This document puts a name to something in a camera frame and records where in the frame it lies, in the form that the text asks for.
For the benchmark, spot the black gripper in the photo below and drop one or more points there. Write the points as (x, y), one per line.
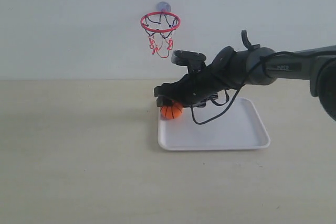
(195, 87)

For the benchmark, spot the small orange basketball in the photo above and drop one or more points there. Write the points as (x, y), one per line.
(171, 112)

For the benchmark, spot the red mini basketball hoop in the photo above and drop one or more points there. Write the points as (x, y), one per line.
(160, 27)

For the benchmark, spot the white plastic tray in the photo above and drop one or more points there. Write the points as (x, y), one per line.
(240, 128)

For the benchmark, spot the clear suction cup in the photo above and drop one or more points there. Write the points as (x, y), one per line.
(163, 7)

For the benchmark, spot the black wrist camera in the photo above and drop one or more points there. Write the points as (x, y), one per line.
(194, 61)

